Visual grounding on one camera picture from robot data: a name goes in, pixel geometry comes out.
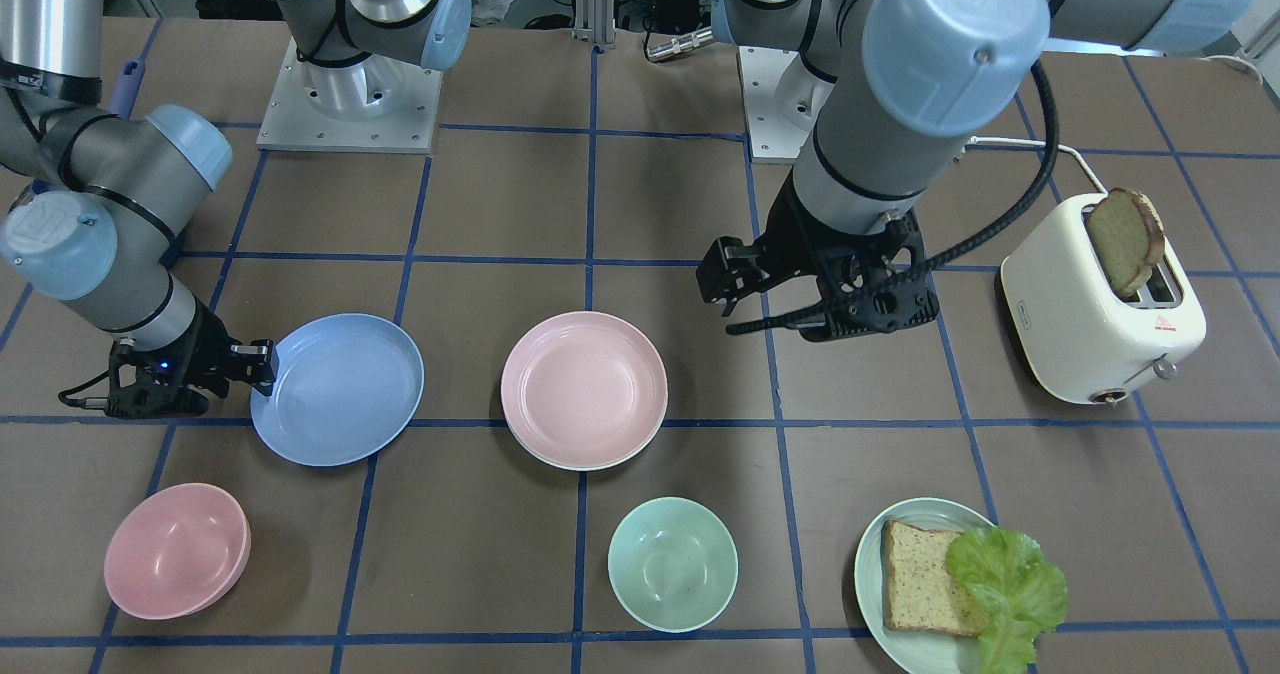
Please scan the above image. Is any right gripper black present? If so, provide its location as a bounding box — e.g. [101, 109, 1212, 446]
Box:
[105, 302, 278, 419]

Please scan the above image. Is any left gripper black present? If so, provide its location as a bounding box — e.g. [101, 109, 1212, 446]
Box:
[696, 176, 941, 343]

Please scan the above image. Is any blue plate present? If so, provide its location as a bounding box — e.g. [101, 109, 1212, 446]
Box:
[250, 313, 425, 466]

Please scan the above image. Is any pink plate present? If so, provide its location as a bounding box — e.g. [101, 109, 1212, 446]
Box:
[500, 311, 669, 472]

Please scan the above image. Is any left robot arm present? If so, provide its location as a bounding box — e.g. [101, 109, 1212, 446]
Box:
[696, 0, 1253, 341]

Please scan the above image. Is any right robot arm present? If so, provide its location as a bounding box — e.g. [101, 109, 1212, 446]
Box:
[3, 0, 474, 419]

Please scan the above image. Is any pink bowl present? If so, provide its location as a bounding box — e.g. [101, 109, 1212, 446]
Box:
[102, 483, 252, 622]

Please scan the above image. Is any green bowl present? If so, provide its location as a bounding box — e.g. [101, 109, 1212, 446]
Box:
[607, 498, 739, 634]

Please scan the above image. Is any dark blue saucepan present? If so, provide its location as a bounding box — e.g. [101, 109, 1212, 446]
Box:
[104, 58, 146, 121]

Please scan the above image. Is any white toaster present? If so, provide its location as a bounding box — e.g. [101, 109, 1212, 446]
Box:
[997, 194, 1207, 405]

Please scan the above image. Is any bread slice on plate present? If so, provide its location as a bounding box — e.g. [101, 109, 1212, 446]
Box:
[882, 519, 989, 638]

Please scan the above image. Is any toast slice in toaster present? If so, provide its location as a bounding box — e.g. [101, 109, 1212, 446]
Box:
[1084, 187, 1166, 301]

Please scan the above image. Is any green plate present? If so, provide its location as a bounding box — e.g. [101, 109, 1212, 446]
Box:
[854, 498, 1041, 674]

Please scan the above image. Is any green lettuce leaf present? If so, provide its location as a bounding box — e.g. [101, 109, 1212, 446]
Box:
[945, 524, 1069, 673]

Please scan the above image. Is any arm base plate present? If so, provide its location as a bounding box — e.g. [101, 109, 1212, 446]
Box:
[256, 41, 444, 155]
[739, 49, 833, 165]

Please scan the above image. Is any white toaster power cable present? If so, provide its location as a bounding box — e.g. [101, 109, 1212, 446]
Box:
[965, 136, 1108, 194]

